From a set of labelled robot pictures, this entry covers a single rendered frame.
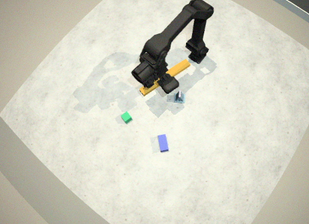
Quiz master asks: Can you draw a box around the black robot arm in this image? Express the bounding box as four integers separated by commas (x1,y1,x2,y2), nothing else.
131,0,214,88

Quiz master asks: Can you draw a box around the orange bar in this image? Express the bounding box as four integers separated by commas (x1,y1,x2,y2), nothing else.
139,59,191,96

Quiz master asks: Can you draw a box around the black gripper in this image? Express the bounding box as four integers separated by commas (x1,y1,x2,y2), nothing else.
154,62,179,94

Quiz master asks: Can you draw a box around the small green block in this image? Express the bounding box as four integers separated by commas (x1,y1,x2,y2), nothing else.
121,112,132,124

